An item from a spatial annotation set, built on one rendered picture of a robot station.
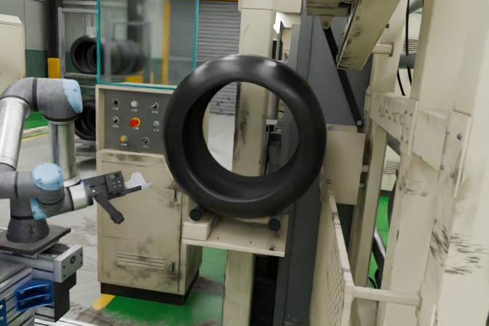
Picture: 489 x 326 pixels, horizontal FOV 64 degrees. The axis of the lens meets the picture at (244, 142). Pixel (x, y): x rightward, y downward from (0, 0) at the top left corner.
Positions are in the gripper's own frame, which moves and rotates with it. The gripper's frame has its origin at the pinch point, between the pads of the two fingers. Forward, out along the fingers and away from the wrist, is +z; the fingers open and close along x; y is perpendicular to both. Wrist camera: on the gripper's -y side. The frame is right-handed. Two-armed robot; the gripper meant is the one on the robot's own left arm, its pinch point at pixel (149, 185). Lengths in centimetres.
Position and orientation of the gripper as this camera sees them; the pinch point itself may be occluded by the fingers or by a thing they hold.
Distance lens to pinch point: 137.0
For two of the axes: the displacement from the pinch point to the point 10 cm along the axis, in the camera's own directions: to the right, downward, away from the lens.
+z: 8.5, -1.9, 5.0
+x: -4.8, 1.3, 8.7
